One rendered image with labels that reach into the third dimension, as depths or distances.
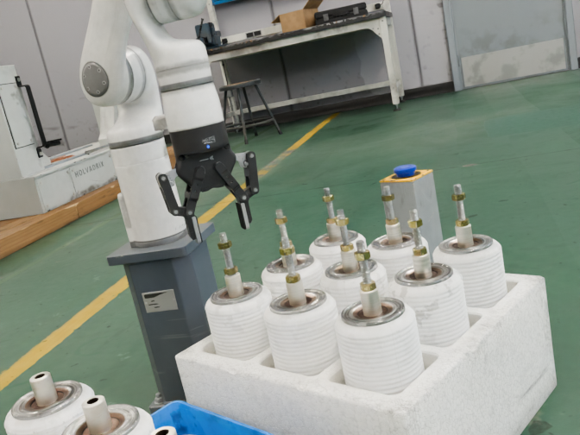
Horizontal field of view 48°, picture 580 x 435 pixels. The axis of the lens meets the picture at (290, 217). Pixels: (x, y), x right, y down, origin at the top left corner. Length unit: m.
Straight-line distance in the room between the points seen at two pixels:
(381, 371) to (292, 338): 0.13
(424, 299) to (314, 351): 0.15
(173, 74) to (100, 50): 0.24
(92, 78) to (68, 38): 5.84
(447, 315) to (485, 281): 0.11
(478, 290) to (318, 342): 0.25
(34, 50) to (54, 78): 0.33
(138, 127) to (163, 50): 0.26
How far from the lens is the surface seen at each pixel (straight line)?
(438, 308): 0.83
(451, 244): 0.96
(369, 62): 5.97
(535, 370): 1.01
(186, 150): 0.85
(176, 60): 0.85
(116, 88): 1.07
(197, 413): 0.95
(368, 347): 0.74
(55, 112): 7.09
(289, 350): 0.83
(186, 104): 0.85
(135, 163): 1.09
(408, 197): 1.15
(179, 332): 1.13
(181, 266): 1.10
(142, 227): 1.11
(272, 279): 0.98
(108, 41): 1.06
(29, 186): 3.36
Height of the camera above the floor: 0.55
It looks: 13 degrees down
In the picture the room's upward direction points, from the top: 12 degrees counter-clockwise
